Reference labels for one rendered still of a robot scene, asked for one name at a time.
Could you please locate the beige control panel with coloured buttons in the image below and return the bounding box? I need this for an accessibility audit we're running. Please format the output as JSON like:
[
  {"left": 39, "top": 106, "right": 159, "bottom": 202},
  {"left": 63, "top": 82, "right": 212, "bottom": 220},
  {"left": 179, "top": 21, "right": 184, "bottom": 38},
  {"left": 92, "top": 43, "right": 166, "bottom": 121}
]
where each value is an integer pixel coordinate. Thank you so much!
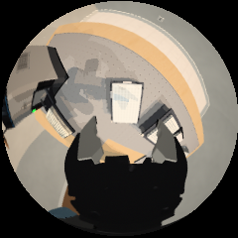
[{"left": 182, "top": 146, "right": 189, "bottom": 156}]

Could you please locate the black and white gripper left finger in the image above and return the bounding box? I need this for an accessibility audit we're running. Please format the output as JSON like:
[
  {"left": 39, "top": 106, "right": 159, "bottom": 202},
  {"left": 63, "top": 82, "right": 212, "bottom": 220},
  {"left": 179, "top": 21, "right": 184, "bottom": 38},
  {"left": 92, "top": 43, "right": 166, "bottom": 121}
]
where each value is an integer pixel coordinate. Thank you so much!
[{"left": 64, "top": 116, "right": 104, "bottom": 196}]

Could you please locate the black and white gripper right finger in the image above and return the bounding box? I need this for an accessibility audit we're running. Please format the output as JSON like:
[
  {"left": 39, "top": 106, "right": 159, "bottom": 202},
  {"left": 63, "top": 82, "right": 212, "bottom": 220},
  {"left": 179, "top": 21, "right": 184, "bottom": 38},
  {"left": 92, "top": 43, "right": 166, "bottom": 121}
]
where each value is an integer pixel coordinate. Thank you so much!
[{"left": 151, "top": 119, "right": 187, "bottom": 194}]

